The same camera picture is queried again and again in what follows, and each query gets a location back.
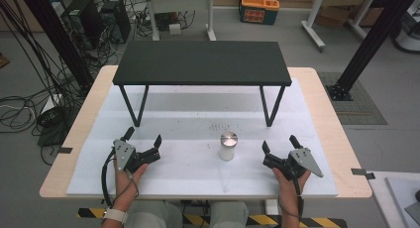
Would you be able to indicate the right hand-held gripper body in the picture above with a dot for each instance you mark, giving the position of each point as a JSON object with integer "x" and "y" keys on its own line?
{"x": 305, "y": 159}

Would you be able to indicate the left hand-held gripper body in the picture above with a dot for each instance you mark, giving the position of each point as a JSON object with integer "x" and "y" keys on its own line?
{"x": 124, "y": 153}

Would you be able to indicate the white jar with metal lid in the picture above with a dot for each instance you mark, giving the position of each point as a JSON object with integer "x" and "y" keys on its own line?
{"x": 228, "y": 148}

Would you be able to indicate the person's left hand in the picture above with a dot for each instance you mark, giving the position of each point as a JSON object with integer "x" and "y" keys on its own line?
{"x": 125, "y": 183}

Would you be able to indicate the person's right hand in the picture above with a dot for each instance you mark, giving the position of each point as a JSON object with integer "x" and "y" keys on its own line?
{"x": 288, "y": 188}

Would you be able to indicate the white foam mat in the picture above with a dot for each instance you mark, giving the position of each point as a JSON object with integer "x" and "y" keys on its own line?
{"x": 185, "y": 175}

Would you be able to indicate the black tape strip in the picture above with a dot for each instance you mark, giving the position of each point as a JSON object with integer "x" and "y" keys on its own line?
{"x": 65, "y": 150}
{"x": 362, "y": 172}

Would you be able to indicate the person's left leg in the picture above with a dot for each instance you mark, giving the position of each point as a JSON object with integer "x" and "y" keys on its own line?
{"x": 153, "y": 216}

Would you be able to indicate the person's leg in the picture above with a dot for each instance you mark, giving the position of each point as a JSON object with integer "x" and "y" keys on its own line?
{"x": 153, "y": 216}
{"x": 229, "y": 216}

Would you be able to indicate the yellow black hazard tape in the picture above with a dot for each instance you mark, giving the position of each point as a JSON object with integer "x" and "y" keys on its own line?
{"x": 264, "y": 219}

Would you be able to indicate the grey floor mat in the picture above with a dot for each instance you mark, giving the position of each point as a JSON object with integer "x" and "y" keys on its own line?
{"x": 360, "y": 105}

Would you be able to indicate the person's right leg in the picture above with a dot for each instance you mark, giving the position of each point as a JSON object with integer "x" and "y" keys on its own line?
{"x": 229, "y": 216}

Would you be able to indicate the white power strip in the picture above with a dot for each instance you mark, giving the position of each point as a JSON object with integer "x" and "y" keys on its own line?
{"x": 52, "y": 103}

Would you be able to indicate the white side table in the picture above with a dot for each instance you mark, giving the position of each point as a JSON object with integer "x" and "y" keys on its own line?
{"x": 383, "y": 195}

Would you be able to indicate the black shelf with metal legs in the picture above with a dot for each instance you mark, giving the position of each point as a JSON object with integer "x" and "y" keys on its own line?
{"x": 202, "y": 62}

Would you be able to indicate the black computer tower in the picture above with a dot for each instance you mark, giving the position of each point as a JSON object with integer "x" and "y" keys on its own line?
{"x": 82, "y": 20}
{"x": 116, "y": 21}

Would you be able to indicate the small white box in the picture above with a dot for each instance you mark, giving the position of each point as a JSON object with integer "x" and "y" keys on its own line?
{"x": 175, "y": 28}

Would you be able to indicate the cardboard box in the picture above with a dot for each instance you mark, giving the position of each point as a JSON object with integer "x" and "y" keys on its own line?
{"x": 371, "y": 16}
{"x": 333, "y": 16}

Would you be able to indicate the orange and teal toolbox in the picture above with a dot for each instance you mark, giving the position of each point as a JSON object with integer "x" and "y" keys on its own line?
{"x": 259, "y": 11}

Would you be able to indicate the white round device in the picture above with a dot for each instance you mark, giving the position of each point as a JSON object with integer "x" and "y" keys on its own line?
{"x": 409, "y": 38}

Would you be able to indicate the white desk frame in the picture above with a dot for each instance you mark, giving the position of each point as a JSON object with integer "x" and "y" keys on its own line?
{"x": 312, "y": 23}

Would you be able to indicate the black aluminium frame post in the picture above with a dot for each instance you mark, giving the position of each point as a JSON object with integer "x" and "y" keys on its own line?
{"x": 56, "y": 33}
{"x": 369, "y": 46}

